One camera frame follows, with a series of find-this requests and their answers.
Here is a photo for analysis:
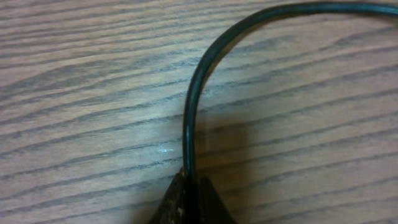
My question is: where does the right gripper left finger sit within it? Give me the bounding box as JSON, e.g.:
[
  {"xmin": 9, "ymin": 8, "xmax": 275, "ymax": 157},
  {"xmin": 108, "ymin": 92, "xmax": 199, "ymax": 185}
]
[{"xmin": 148, "ymin": 169, "xmax": 187, "ymax": 224}]

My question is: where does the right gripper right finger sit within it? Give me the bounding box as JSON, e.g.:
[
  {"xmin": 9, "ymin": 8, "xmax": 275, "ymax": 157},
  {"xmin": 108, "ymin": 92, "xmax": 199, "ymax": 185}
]
[{"xmin": 198, "ymin": 177, "xmax": 237, "ymax": 224}]

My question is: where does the black usb cable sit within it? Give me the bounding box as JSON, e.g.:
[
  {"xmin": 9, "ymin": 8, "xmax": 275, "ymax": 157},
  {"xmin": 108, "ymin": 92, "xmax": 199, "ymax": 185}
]
[{"xmin": 182, "ymin": 1, "xmax": 398, "ymax": 224}]

